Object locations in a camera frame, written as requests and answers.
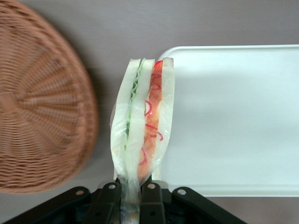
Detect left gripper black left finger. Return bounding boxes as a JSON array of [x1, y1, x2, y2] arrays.
[[0, 182, 122, 224]]

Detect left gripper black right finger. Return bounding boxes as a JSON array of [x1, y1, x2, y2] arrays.
[[139, 181, 248, 224]]

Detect triangle sandwich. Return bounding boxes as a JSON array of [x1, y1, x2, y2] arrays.
[[109, 57, 176, 224]]

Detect cream rectangular tray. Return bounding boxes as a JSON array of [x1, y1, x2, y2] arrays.
[[153, 44, 299, 198]]

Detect brown wicker basket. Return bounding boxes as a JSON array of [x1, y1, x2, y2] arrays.
[[0, 0, 99, 195]]

